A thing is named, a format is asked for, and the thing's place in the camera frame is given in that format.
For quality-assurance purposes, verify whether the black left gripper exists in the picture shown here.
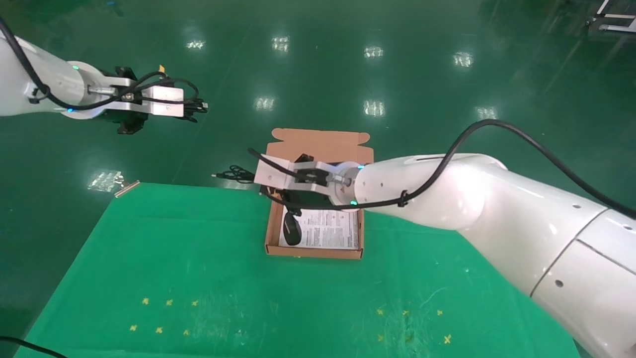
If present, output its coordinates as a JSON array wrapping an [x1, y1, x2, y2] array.
[[102, 66, 209, 136]]

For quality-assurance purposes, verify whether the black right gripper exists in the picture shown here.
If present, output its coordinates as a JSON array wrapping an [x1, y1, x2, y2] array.
[[271, 153, 333, 213]]

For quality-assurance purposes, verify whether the black wired mouse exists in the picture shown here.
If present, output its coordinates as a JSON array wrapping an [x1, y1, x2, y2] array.
[[212, 165, 304, 247]]

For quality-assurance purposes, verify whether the brown cardboard box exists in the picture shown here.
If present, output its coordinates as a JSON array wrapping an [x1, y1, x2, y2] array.
[[265, 128, 374, 260]]

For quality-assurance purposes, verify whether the white printed paper sheet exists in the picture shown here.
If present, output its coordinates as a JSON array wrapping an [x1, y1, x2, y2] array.
[[279, 208, 359, 250]]

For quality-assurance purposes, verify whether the green table cloth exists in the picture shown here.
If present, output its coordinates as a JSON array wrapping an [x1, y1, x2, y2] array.
[[15, 181, 582, 358]]

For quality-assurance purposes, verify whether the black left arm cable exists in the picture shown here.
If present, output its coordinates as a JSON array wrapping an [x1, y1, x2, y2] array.
[[0, 17, 200, 111]]

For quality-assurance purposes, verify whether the black loose hanging cable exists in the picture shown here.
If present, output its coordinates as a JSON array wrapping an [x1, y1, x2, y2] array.
[[0, 336, 69, 358]]

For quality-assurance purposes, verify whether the white table frame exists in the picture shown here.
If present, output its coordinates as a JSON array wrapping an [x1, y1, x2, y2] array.
[[586, 0, 636, 34]]

